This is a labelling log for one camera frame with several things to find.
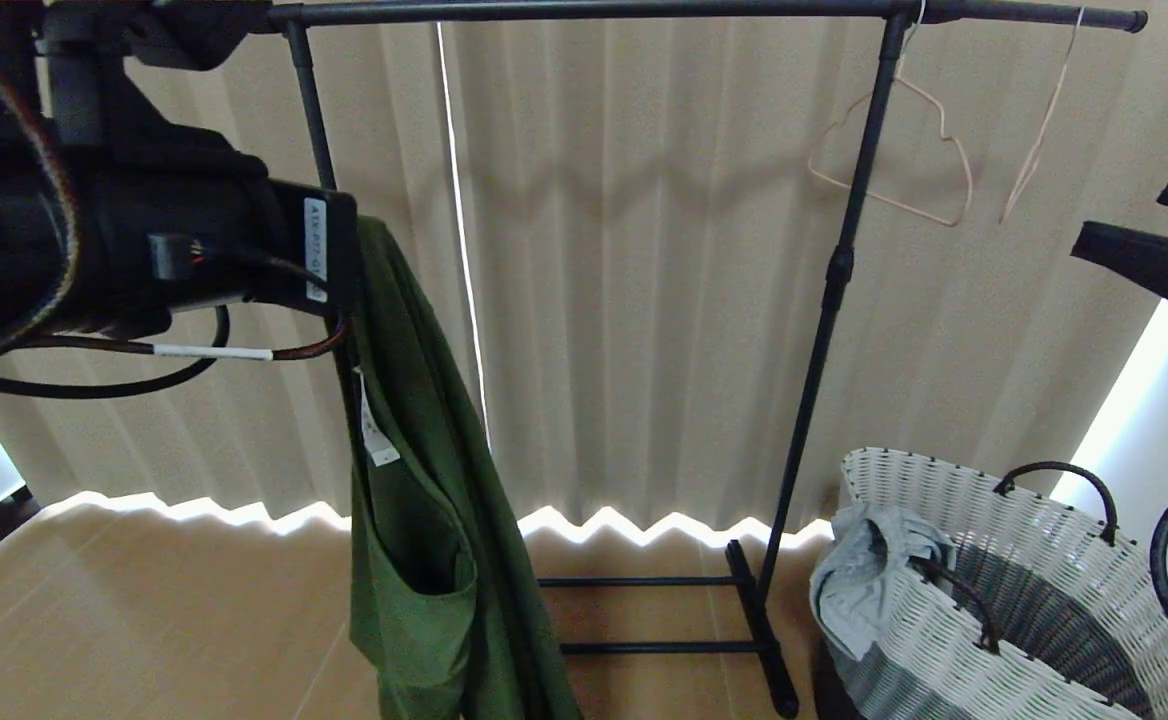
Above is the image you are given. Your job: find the green long-sleeved shirt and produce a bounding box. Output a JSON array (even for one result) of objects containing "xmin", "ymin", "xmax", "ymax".
[{"xmin": 347, "ymin": 215, "xmax": 585, "ymax": 720}]

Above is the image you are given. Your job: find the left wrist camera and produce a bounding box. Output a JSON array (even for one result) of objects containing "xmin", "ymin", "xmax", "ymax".
[{"xmin": 39, "ymin": 0, "xmax": 275, "ymax": 151}]

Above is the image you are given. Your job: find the beige curtain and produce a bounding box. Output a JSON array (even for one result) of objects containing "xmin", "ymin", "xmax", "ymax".
[{"xmin": 0, "ymin": 0, "xmax": 1168, "ymax": 549}]

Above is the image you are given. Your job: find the pink clothes hanger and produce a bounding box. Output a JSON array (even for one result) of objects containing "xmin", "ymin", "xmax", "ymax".
[
  {"xmin": 999, "ymin": 10, "xmax": 1085, "ymax": 223},
  {"xmin": 809, "ymin": 20, "xmax": 975, "ymax": 228}
]

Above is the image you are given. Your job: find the white laundry basket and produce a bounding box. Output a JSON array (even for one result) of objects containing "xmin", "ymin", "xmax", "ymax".
[{"xmin": 809, "ymin": 447, "xmax": 1168, "ymax": 720}]

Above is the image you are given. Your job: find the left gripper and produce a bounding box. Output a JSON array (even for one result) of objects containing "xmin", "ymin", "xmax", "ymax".
[{"xmin": 79, "ymin": 128, "xmax": 360, "ymax": 341}]

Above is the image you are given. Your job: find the pale blue garment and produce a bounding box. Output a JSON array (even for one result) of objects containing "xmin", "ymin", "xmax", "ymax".
[{"xmin": 809, "ymin": 503, "xmax": 955, "ymax": 661}]

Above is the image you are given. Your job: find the black clothes rack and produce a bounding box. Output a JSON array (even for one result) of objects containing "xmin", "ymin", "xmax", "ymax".
[{"xmin": 264, "ymin": 0, "xmax": 1148, "ymax": 719}]

